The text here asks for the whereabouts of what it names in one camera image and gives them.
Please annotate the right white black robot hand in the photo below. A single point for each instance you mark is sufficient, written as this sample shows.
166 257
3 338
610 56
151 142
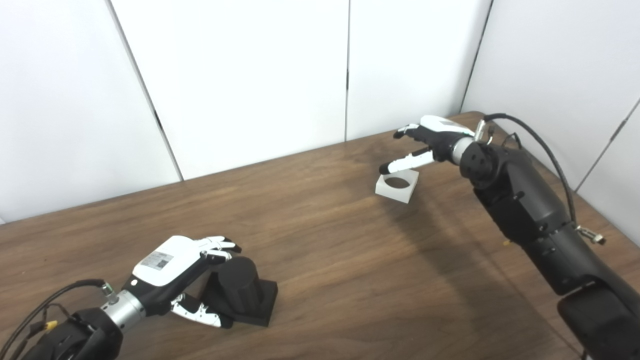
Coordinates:
440 135

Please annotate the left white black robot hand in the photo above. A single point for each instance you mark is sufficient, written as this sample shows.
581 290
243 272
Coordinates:
165 265

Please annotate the white square piece round hole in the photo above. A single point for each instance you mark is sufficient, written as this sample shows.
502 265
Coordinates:
400 196

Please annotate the black cylinder peg square base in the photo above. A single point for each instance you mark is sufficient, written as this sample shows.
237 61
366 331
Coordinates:
240 285

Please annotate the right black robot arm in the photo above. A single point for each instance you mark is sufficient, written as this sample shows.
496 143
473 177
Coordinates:
540 220

